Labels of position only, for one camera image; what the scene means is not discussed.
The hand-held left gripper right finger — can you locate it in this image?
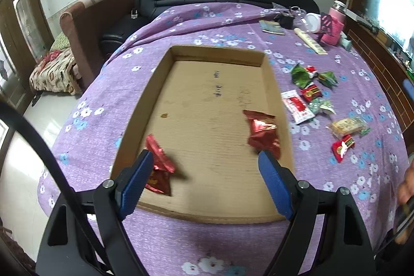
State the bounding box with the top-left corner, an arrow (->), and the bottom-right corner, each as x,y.
258,150 -> 377,276

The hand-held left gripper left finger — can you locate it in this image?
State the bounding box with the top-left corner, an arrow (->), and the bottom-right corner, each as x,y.
35,149 -> 154,276

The clear plastic container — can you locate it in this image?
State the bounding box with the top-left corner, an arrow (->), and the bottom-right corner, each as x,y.
289,6 -> 308,31

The white cup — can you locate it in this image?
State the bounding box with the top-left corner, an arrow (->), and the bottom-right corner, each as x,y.
304,13 -> 322,33

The thick black cable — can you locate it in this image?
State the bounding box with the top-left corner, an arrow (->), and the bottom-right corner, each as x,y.
0,101 -> 110,276

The long beige packet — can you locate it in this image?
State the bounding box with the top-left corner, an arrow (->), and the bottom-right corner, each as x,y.
294,28 -> 329,55

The wooden television cabinet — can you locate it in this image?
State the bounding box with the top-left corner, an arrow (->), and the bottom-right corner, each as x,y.
336,14 -> 414,154

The shallow cardboard box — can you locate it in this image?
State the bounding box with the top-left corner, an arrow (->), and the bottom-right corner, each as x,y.
110,45 -> 295,225

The wooden glass door set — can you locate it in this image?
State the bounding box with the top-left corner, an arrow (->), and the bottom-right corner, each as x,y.
0,0 -> 54,99

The pink black pouch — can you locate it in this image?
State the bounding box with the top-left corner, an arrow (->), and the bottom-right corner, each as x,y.
319,13 -> 343,45

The white packet with red square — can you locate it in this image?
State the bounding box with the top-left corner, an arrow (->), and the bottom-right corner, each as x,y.
281,90 -> 315,125

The pink bottle with metal lid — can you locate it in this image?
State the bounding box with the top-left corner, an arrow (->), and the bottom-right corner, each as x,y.
329,0 -> 348,45

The beige cracker packet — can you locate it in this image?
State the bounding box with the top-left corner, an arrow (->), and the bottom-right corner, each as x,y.
330,118 -> 366,138

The brown sofa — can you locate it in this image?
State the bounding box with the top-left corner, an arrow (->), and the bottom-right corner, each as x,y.
59,0 -> 138,95

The green pillow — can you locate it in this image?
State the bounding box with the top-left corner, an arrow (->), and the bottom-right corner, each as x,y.
52,32 -> 70,50

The wide red gold-label packet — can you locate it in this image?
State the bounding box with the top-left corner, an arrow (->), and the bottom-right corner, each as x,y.
299,84 -> 323,103

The small black object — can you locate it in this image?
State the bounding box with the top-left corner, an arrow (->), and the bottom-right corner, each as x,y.
275,13 -> 295,30

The green white round candy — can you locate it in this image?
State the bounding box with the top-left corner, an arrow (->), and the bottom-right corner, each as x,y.
320,100 -> 336,115

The patterned bedding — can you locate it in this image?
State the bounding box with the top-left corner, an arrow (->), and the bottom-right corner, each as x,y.
29,32 -> 81,95

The green booklet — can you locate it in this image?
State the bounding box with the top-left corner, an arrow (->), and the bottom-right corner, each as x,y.
259,20 -> 286,35

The person's right hand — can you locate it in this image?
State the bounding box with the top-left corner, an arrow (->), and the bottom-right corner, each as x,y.
397,160 -> 414,208

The dark green snack packet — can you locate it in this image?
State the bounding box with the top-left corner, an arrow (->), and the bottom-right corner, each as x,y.
317,71 -> 338,88

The red cushion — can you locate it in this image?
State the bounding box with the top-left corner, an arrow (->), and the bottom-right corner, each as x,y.
39,50 -> 62,63

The light green snack packet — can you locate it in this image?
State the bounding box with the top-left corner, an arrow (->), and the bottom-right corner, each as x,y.
290,63 -> 313,88

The long red gold-label packet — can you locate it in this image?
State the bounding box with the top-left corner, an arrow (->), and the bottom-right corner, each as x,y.
331,135 -> 356,163

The small green clear packet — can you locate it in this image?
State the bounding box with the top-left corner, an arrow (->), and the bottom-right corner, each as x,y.
356,117 -> 372,136

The red foil snack packet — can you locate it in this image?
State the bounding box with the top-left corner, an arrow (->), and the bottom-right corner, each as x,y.
242,109 -> 282,158
144,134 -> 177,196

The purple floral cloth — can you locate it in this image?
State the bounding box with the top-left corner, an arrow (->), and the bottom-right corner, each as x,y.
37,3 -> 410,276

